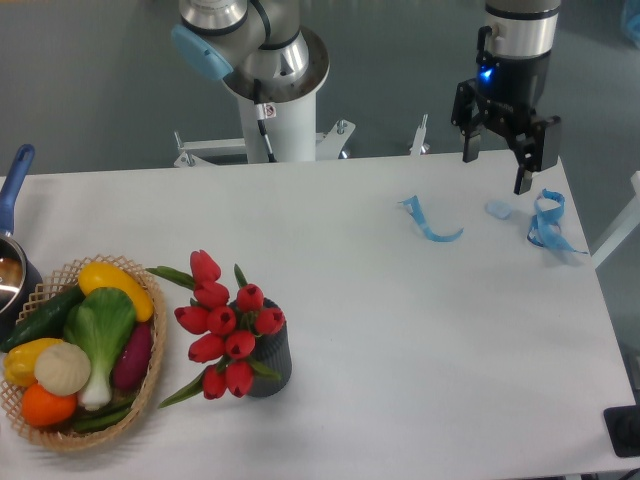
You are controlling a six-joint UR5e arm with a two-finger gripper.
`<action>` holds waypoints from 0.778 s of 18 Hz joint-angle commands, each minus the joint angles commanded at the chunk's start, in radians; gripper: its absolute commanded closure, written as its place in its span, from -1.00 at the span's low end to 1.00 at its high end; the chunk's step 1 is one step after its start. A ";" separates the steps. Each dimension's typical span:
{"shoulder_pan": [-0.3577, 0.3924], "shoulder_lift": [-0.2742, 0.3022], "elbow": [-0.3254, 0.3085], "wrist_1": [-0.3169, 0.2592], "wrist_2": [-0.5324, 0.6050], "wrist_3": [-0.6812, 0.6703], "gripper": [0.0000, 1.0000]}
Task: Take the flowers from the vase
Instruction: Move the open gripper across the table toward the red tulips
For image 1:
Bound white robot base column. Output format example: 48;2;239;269
237;93;316;164

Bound white metal frame bracket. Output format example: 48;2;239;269
173;113;430;168

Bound tangled blue ribbon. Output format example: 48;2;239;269
527;189;587;255

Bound red tulip bouquet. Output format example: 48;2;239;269
148;250;268;408

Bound green bean pods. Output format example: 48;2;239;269
71;396;134;434

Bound dark green cucumber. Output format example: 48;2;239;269
1;285;85;353

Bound light blue bottle cap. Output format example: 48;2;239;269
485;200;512;220

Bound dark grey ribbed vase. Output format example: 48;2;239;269
222;299;292;398

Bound white frame post right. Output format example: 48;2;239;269
591;171;639;269

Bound blue ribbon strip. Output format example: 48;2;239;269
400;195;464;243

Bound silver robot arm with gripper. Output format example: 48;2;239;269
485;0;561;59

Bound yellow bell pepper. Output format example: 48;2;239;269
3;338;63;388

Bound purple sweet potato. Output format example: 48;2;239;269
112;323;153;391

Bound silver robot arm blue cap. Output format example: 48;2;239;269
171;1;561;194

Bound blue handled saucepan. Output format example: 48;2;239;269
1;144;42;341

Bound black device at table edge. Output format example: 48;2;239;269
603;405;639;458

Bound green bok choy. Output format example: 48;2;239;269
63;287;136;411

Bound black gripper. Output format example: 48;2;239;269
451;51;561;195

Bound orange fruit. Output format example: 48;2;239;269
21;383;77;427

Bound woven wicker basket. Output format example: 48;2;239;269
1;254;167;452

